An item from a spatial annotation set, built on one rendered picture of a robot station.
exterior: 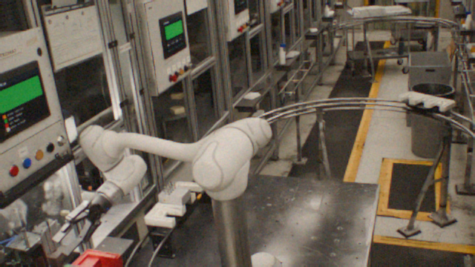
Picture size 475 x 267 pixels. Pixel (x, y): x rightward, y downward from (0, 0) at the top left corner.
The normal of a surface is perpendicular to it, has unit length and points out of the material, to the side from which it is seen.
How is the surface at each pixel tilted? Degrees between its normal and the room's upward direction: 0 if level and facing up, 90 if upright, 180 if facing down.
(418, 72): 91
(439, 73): 91
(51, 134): 90
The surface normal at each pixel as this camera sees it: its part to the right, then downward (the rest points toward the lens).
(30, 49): 0.94, 0.05
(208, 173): -0.42, 0.29
